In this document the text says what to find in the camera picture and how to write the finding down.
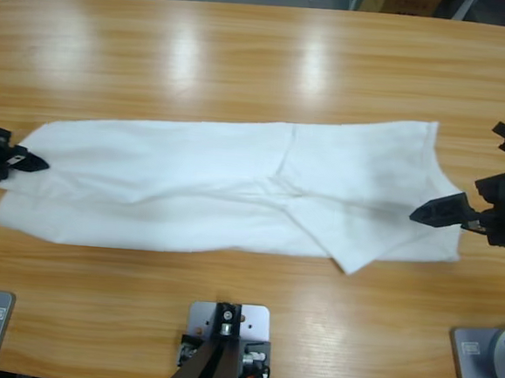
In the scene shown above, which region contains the white T-shirt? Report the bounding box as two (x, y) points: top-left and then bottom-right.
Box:
(0, 86), (471, 285)

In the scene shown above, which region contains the dark background equipment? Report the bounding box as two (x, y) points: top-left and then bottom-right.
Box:
(440, 0), (505, 30)

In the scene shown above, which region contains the brown cardboard box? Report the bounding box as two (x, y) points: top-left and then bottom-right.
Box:
(361, 0), (443, 17)

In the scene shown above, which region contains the white mounting block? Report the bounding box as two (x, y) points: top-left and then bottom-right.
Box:
(177, 299), (277, 378)

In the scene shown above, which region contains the silver connector block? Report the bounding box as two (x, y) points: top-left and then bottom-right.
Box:
(241, 344), (268, 371)

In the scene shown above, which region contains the dark camera post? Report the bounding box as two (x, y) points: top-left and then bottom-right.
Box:
(161, 297), (245, 378)

